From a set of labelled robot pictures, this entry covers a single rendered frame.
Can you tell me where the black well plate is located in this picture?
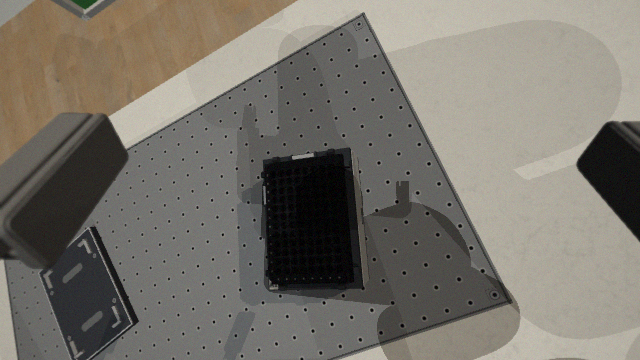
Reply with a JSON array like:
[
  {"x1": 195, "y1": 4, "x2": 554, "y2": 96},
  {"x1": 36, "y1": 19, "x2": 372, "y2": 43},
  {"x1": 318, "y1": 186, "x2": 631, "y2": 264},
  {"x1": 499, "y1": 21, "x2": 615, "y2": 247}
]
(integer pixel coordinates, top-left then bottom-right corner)
[{"x1": 264, "y1": 154, "x2": 354, "y2": 285}]

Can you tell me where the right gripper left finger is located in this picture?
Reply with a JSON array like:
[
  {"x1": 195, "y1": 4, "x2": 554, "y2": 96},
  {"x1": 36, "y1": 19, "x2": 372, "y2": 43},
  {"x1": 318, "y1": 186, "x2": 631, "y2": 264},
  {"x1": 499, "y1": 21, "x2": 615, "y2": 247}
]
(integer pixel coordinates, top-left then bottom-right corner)
[{"x1": 0, "y1": 113, "x2": 129, "y2": 269}]

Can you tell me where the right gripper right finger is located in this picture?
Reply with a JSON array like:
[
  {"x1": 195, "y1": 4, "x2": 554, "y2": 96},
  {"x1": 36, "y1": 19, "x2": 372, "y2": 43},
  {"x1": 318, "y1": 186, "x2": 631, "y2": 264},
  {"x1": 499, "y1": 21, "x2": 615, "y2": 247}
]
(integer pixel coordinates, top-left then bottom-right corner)
[{"x1": 576, "y1": 121, "x2": 640, "y2": 242}]

